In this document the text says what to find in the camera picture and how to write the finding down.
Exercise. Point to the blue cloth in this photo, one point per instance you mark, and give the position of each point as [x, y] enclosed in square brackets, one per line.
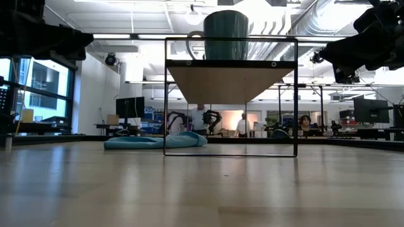
[142, 142]

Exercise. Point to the black desk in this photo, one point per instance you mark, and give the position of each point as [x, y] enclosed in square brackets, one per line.
[120, 126]

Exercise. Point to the silver ventilation duct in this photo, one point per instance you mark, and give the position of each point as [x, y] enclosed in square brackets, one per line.
[312, 22]

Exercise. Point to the black monitor on stand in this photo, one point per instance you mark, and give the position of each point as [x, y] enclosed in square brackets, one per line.
[129, 107]

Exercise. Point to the yellow box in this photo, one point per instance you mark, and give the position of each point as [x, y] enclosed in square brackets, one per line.
[27, 115]

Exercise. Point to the small cardboard box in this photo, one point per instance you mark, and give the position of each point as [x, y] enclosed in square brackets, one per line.
[112, 119]

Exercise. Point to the window with black frame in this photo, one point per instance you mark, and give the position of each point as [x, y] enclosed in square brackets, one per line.
[47, 75]

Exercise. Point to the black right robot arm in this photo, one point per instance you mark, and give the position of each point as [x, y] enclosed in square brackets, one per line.
[394, 31]

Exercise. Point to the green mug with white inside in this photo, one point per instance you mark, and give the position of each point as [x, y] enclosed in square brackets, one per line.
[225, 34]

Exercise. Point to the black aluminium table frame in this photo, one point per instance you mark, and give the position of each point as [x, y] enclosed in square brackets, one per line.
[47, 138]

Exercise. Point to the long ceiling light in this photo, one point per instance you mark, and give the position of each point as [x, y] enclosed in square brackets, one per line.
[112, 36]
[158, 36]

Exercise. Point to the black background robot arm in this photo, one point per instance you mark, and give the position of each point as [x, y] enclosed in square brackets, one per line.
[214, 118]
[173, 119]

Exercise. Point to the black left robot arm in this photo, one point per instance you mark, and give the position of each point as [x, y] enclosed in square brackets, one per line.
[9, 28]

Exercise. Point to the black monitor on arm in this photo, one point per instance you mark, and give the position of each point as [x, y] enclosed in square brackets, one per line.
[370, 110]

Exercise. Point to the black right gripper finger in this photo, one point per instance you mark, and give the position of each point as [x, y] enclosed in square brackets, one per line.
[339, 74]
[352, 74]

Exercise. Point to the round black ceiling fixture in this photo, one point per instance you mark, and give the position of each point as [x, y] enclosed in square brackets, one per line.
[111, 59]

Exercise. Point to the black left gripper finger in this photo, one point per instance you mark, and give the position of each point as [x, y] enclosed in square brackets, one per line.
[77, 44]

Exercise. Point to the person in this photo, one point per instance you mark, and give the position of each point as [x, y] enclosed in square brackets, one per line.
[198, 119]
[305, 123]
[243, 126]

